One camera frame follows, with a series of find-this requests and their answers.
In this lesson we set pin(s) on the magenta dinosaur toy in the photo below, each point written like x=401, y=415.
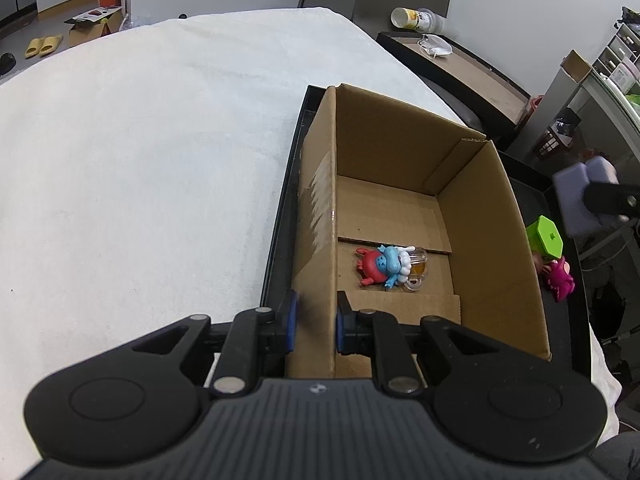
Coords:
x=560, y=280

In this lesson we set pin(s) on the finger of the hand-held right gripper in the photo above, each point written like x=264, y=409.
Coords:
x=607, y=199

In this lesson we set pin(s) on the black shoe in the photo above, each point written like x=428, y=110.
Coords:
x=7, y=62

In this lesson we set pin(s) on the brown cardboard box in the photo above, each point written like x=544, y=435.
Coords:
x=400, y=220

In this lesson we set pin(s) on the white face mask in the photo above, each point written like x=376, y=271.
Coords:
x=436, y=46

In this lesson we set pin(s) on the black tray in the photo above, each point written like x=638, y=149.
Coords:
x=555, y=195

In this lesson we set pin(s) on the clear glass cup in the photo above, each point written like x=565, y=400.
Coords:
x=417, y=266

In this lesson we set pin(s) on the red and blue toy figure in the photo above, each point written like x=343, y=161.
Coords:
x=381, y=265

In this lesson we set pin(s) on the red container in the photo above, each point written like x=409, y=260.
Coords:
x=531, y=109

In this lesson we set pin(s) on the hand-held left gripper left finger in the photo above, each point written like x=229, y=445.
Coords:
x=292, y=321

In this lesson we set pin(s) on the green plastic block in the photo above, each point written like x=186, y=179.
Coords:
x=546, y=237

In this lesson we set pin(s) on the grey drawer unit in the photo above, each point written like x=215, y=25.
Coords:
x=617, y=55

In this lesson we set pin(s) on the open cardboard carton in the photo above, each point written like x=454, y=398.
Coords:
x=92, y=25

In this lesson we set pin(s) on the yellow slipper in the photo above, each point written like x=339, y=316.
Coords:
x=34, y=48
x=51, y=44

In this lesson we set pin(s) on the lavender box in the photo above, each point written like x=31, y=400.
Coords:
x=572, y=200

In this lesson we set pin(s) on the grey upright carton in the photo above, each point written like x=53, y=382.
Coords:
x=560, y=95

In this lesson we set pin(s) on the dark side table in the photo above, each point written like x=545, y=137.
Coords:
x=475, y=77

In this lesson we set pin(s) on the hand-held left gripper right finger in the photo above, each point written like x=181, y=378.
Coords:
x=340, y=326

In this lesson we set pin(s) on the person's grey trousers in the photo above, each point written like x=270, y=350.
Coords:
x=620, y=457

